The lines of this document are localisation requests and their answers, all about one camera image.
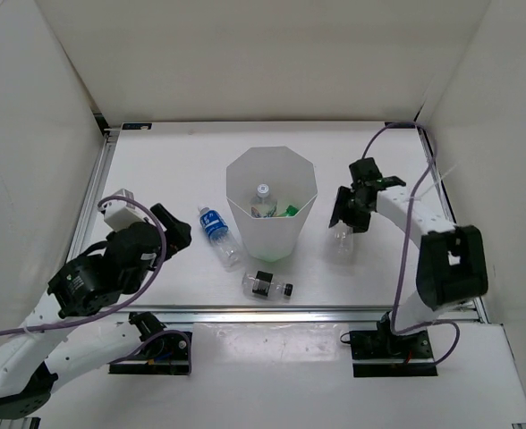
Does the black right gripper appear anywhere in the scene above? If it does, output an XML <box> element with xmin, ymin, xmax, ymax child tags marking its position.
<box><xmin>329</xmin><ymin>186</ymin><xmax>372</xmax><ymax>234</ymax></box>

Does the clear bottle without label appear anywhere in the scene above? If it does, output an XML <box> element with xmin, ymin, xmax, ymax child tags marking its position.
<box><xmin>334</xmin><ymin>222</ymin><xmax>354</xmax><ymax>257</ymax></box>

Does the clear bottle blue label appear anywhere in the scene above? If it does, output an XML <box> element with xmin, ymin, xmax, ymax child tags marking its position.
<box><xmin>198</xmin><ymin>205</ymin><xmax>241</xmax><ymax>268</ymax></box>

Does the green plastic soda bottle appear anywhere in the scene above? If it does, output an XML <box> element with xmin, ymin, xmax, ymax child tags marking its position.
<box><xmin>277</xmin><ymin>205</ymin><xmax>299</xmax><ymax>217</ymax></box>

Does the clear bottle black label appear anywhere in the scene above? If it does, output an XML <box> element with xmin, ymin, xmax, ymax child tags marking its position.
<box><xmin>242</xmin><ymin>271</ymin><xmax>293</xmax><ymax>299</ymax></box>

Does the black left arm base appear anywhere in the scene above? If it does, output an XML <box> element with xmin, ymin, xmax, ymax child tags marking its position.
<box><xmin>108</xmin><ymin>312</ymin><xmax>193</xmax><ymax>376</ymax></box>

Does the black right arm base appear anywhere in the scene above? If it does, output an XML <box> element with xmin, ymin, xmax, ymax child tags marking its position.
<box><xmin>339</xmin><ymin>315</ymin><xmax>437</xmax><ymax>378</ymax></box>

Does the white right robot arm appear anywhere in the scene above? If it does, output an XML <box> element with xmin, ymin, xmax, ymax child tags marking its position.
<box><xmin>329</xmin><ymin>157</ymin><xmax>488</xmax><ymax>358</ymax></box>

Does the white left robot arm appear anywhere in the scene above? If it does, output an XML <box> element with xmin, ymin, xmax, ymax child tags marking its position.
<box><xmin>0</xmin><ymin>200</ymin><xmax>191</xmax><ymax>420</ymax></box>

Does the white paper bin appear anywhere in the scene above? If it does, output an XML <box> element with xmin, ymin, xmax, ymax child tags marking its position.
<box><xmin>226</xmin><ymin>147</ymin><xmax>318</xmax><ymax>262</ymax></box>

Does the clear bottle white cap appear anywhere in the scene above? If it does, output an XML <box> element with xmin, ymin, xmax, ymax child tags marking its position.
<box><xmin>250</xmin><ymin>183</ymin><xmax>277</xmax><ymax>218</ymax></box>

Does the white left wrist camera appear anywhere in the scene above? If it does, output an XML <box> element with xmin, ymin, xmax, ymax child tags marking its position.
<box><xmin>98</xmin><ymin>200</ymin><xmax>145</xmax><ymax>231</ymax></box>

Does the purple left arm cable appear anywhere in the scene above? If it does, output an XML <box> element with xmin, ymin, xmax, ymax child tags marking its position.
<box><xmin>0</xmin><ymin>196</ymin><xmax>197</xmax><ymax>379</ymax></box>

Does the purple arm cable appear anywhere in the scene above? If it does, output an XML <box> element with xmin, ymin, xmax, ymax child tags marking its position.
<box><xmin>341</xmin><ymin>121</ymin><xmax>462</xmax><ymax>368</ymax></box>
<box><xmin>0</xmin><ymin>196</ymin><xmax>197</xmax><ymax>379</ymax></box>

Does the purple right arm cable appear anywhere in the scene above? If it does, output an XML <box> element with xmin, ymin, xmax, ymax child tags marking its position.
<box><xmin>341</xmin><ymin>121</ymin><xmax>462</xmax><ymax>368</ymax></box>

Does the aluminium table edge rail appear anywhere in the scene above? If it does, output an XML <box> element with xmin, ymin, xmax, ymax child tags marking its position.
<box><xmin>72</xmin><ymin>124</ymin><xmax>490</xmax><ymax>325</ymax></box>

